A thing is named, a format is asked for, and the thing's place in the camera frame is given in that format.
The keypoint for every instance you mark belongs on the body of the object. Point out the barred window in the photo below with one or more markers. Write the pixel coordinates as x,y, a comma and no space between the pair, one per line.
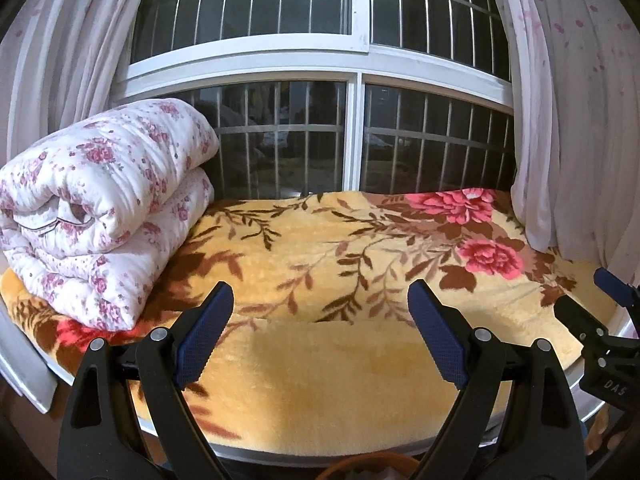
310,125

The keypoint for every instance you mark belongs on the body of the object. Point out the folded white floral quilt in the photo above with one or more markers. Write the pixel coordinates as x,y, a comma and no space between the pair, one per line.
115,185

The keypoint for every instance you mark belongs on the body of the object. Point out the yellow floral blanket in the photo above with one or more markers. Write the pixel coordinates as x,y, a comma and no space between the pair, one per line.
340,360

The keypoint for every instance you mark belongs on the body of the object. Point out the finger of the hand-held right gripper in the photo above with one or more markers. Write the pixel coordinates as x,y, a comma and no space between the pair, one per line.
582,322
617,287

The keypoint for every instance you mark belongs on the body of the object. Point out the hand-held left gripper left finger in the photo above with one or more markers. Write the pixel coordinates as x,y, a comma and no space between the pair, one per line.
205,340

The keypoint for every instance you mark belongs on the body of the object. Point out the white pink-dotted curtain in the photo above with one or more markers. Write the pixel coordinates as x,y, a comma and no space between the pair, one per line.
60,50
570,110

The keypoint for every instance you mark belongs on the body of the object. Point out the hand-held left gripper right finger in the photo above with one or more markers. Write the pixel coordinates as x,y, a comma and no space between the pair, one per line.
440,340

